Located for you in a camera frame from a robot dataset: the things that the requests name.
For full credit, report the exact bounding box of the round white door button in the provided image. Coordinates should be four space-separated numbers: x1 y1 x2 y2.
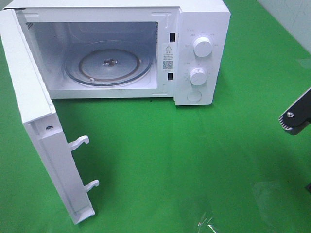
187 90 202 102

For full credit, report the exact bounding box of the white microwave knob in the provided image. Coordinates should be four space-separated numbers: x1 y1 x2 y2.
193 36 213 58
190 68 207 86

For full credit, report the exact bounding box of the white microwave door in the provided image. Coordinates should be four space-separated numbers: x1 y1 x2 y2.
0 9 99 224

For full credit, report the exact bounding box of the white warning label sticker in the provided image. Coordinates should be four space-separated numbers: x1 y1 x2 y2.
160 43 175 72

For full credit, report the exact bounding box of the white microwave oven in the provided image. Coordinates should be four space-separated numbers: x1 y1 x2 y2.
3 0 230 105

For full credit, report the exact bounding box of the glass microwave turntable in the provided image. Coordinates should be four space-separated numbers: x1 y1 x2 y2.
64 40 156 87

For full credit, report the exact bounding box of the clear tape patch on table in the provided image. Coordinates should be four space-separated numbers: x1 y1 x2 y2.
252 181 289 232

